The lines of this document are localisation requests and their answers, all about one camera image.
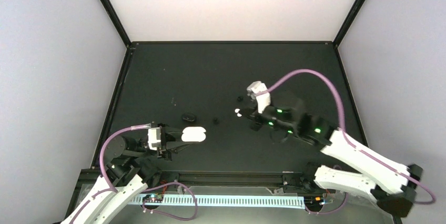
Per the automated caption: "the white earbud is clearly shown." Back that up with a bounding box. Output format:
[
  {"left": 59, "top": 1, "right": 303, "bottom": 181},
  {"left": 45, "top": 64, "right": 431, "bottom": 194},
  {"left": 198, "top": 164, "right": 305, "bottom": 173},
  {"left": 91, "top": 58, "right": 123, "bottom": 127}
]
[{"left": 235, "top": 108, "right": 242, "bottom": 117}]

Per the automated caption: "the white earbud charging case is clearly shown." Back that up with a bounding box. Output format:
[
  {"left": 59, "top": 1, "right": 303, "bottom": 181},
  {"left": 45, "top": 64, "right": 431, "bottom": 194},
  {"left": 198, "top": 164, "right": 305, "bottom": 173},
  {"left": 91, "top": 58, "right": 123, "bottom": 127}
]
[{"left": 181, "top": 127, "right": 206, "bottom": 142}]

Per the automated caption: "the black earbud charging case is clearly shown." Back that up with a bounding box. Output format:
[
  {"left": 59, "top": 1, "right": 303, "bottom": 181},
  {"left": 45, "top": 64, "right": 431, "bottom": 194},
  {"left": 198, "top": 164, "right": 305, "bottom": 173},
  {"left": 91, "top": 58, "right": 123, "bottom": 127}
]
[{"left": 181, "top": 113, "right": 197, "bottom": 123}]

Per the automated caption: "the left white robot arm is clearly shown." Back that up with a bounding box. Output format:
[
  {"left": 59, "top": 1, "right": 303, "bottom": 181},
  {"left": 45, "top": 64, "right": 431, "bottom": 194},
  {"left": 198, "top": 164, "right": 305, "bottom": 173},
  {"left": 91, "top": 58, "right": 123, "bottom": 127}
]
[{"left": 62, "top": 124, "right": 206, "bottom": 223}]

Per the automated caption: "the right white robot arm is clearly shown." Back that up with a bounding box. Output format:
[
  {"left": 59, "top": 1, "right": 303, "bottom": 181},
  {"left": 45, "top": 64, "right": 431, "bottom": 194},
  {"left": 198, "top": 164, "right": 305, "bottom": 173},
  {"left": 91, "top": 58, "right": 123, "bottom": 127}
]
[{"left": 235, "top": 94, "right": 423, "bottom": 218}]

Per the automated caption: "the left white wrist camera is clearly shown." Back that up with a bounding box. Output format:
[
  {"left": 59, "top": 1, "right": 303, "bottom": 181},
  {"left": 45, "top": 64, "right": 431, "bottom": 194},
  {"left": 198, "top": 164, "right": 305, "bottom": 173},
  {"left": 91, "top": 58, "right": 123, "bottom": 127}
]
[{"left": 147, "top": 127, "right": 161, "bottom": 151}]

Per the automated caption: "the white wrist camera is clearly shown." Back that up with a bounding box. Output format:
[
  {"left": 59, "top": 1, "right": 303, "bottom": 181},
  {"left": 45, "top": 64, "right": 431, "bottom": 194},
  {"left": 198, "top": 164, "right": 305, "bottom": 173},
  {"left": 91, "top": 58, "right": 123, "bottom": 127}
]
[
  {"left": 147, "top": 127, "right": 161, "bottom": 151},
  {"left": 246, "top": 81, "right": 271, "bottom": 114}
]

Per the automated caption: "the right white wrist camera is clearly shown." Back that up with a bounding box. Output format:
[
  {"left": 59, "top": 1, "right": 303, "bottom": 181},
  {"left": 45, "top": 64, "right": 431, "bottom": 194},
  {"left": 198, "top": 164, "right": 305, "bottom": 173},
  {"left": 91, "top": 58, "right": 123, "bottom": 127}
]
[{"left": 246, "top": 81, "right": 271, "bottom": 114}]

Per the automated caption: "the white slotted cable duct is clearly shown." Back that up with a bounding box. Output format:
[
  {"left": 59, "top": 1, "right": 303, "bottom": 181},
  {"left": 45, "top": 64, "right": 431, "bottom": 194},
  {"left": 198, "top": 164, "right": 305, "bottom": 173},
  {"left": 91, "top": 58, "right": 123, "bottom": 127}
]
[{"left": 128, "top": 194, "right": 305, "bottom": 209}]

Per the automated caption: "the black front mounting rail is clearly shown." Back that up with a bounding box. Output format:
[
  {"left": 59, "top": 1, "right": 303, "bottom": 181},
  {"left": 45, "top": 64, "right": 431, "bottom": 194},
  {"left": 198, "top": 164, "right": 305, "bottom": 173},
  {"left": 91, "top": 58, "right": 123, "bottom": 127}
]
[{"left": 78, "top": 168, "right": 389, "bottom": 195}]

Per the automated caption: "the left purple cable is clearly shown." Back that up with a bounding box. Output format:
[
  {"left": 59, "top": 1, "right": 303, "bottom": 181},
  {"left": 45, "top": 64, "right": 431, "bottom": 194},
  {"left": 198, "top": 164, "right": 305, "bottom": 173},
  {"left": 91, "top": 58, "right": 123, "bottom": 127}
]
[{"left": 68, "top": 123, "right": 199, "bottom": 224}]

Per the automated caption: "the purple cable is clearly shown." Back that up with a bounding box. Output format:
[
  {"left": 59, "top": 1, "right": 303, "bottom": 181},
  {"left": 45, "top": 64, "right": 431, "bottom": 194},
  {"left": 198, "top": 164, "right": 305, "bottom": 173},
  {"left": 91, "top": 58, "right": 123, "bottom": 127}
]
[
  {"left": 256, "top": 69, "right": 437, "bottom": 216},
  {"left": 68, "top": 123, "right": 199, "bottom": 224}
]

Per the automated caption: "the left black frame post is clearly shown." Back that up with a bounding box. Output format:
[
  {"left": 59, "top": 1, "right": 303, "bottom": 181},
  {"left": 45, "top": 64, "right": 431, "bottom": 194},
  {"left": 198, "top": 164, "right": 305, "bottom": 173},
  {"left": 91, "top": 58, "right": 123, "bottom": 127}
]
[{"left": 100, "top": 0, "right": 131, "bottom": 47}]

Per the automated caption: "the black frame post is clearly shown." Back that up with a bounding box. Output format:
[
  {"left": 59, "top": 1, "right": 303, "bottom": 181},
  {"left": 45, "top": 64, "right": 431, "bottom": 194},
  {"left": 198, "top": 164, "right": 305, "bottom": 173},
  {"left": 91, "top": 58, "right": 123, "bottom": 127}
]
[
  {"left": 333, "top": 0, "right": 366, "bottom": 48},
  {"left": 100, "top": 0, "right": 131, "bottom": 47}
]

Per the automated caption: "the right black frame post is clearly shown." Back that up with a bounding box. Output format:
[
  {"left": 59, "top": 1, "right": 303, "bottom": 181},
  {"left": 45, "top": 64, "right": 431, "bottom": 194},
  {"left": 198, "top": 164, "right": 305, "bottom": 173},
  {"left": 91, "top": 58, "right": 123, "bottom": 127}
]
[{"left": 333, "top": 0, "right": 366, "bottom": 48}]

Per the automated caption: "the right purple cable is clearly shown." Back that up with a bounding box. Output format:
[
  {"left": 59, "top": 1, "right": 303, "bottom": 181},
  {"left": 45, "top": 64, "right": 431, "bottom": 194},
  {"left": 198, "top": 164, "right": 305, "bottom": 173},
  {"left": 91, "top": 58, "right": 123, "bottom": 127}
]
[{"left": 256, "top": 69, "right": 437, "bottom": 216}]

